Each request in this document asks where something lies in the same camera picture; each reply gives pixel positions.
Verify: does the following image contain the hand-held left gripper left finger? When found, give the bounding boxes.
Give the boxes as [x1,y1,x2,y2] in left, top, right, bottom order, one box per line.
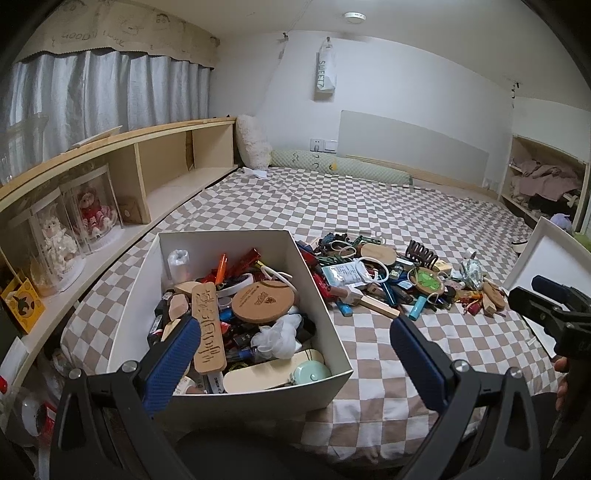
[50,315,202,480]

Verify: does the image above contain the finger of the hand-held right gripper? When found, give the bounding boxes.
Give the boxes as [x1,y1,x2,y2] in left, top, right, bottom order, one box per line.
[508,286,573,335]
[531,275,585,305]

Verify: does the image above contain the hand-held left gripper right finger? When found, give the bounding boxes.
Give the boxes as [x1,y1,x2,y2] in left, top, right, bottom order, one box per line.
[390,316,543,480]

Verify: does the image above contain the oval wooden box white base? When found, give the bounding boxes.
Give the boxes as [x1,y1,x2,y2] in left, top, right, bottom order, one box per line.
[159,318,186,344]

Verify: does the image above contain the long wooden sign with writing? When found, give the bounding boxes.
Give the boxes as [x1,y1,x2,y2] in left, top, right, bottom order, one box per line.
[191,281,228,377]

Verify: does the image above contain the light wooden board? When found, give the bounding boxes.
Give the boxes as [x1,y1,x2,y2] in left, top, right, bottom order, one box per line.
[224,349,326,394]

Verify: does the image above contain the white plastic bag ball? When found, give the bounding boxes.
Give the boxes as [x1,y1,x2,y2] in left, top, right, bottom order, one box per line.
[252,318,305,361]

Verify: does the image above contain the mint green round compact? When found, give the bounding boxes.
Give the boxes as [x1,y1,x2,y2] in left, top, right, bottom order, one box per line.
[290,361,332,387]

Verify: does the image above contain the round cork coaster brown print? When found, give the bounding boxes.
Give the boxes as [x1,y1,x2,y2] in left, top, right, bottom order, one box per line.
[231,282,297,326]

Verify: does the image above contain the white storage box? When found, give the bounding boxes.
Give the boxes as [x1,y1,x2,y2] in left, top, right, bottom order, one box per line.
[105,230,355,422]

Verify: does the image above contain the white plastic hoop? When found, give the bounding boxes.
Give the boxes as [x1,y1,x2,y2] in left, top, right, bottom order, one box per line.
[261,263,295,289]

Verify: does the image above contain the person's right hand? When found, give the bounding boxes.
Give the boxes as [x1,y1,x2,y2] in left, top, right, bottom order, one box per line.
[554,357,573,414]

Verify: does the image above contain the white box lid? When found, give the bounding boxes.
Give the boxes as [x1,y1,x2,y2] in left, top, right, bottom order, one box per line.
[502,216,591,361]

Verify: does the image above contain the brown wooden shaped piece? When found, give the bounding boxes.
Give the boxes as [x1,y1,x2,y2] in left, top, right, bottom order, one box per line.
[480,281,506,317]

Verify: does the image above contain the rounded wooden block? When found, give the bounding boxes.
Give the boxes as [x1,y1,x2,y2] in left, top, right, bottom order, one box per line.
[167,295,191,320]

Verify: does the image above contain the wooden stick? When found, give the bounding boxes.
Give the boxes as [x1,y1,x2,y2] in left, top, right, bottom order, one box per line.
[360,295,402,319]

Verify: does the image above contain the green frog cork coaster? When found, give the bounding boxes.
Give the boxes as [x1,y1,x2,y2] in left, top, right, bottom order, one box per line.
[409,267,443,294]

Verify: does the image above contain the large white tape roll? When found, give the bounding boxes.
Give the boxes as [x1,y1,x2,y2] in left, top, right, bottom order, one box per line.
[216,273,256,298]

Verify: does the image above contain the clear plastic wrapped roll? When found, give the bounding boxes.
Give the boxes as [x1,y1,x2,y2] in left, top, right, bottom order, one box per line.
[167,249,191,283]

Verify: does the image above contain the black hair claw clip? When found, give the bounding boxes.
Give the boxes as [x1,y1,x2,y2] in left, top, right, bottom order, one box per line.
[405,240,439,269]

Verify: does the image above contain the pile of pink clothes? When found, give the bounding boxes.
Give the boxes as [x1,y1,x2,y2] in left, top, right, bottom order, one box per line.
[512,159,583,204]

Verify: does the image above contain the white sachet packet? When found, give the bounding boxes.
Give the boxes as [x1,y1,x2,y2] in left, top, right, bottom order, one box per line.
[322,261,370,289]

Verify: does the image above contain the red foil wrappers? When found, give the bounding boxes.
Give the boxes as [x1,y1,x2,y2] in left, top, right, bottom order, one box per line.
[228,248,264,273]

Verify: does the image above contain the red packet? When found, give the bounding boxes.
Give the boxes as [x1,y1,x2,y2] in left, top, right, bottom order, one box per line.
[34,401,61,432]

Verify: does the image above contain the wooden open closet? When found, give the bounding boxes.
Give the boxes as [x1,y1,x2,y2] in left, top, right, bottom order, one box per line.
[501,135,591,232]

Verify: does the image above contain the heap of dark green clips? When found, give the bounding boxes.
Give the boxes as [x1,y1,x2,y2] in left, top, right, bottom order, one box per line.
[314,233,384,264]

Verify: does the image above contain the small brown box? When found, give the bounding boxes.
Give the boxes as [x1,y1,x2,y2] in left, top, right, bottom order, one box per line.
[119,196,145,225]

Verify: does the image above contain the checked bed sheet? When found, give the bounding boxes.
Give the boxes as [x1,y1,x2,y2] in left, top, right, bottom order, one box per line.
[60,166,591,467]

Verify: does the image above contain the yellow card box black rabbit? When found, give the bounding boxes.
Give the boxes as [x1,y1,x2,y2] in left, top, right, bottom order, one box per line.
[0,270,46,334]

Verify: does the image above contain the white dress doll case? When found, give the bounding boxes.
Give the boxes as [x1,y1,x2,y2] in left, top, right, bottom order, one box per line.
[0,187,88,296]

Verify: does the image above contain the red dress doll case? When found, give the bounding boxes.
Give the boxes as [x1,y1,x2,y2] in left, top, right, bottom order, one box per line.
[60,165,124,252]

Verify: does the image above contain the grey headboard panel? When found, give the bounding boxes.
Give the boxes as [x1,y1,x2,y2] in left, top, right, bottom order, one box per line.
[339,110,490,185]

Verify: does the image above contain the long wooden bedside shelf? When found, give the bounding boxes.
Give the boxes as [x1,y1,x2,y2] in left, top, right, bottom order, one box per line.
[0,116,240,393]

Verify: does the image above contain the green long bolster pillow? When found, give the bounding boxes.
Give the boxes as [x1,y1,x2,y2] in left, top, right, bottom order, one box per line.
[270,148,413,185]

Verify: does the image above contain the white fluffy pillow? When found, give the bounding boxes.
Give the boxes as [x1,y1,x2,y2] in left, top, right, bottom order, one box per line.
[235,114,273,169]

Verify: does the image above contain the thin wooden board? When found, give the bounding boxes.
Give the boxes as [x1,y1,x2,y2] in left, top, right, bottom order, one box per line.
[69,124,124,149]

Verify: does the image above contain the grey curtain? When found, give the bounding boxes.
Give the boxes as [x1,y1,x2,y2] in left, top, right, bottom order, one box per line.
[0,50,215,183]

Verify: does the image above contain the white hanging paper bag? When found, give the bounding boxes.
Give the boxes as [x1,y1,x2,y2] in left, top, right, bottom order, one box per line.
[315,37,337,101]

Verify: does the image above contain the beige cartoon curtain valance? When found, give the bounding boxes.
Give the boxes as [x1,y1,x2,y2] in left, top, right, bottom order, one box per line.
[14,0,219,69]

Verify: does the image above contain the white cord loop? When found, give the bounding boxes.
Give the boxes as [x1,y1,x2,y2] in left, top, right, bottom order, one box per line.
[365,258,389,283]

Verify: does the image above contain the wooden bed rail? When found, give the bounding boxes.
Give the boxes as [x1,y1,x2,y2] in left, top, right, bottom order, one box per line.
[346,154,502,200]

